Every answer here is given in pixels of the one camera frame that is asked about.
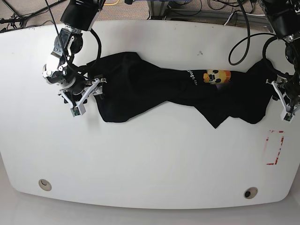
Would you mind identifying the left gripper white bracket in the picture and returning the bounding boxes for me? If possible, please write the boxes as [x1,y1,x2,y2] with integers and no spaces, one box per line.
[266,78,300,115]

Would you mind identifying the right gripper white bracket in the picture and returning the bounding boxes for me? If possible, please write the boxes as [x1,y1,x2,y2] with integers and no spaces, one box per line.
[58,78,107,108]

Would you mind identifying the black graphic T-shirt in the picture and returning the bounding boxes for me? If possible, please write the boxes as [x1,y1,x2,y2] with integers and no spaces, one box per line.
[88,52,277,128]

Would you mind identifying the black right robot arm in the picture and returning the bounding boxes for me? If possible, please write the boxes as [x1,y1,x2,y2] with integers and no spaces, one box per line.
[42,0,105,109]

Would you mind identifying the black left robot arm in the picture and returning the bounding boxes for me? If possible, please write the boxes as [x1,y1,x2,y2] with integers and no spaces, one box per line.
[259,0,300,122]

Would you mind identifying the red tape rectangle marking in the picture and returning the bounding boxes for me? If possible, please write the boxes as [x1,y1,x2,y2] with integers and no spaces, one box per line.
[262,130,285,165]

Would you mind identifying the right table grommet hole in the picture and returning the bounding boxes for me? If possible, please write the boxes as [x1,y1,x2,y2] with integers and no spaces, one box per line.
[244,187,258,199]

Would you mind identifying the table grommet hole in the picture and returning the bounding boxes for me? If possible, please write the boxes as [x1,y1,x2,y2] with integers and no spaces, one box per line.
[244,187,258,199]
[38,179,52,191]

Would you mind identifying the black tripod legs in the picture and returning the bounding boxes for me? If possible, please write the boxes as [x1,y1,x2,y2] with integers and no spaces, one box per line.
[0,0,65,33]

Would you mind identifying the left table grommet hole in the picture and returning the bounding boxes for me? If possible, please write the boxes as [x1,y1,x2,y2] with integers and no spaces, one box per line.
[38,179,52,191]

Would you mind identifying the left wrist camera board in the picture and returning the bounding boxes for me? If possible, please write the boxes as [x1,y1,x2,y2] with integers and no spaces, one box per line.
[281,112,294,123]

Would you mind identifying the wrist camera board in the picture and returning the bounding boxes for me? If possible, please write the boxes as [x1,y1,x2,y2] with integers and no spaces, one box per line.
[281,112,294,123]
[70,105,86,117]

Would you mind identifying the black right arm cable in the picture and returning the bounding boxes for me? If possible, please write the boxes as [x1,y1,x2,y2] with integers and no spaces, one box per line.
[44,0,103,80]

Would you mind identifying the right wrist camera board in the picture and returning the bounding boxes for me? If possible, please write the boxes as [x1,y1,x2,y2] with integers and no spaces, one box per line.
[70,105,86,117]

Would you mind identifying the aluminium frame stand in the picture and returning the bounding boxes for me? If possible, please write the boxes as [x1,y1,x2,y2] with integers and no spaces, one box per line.
[146,0,170,20]

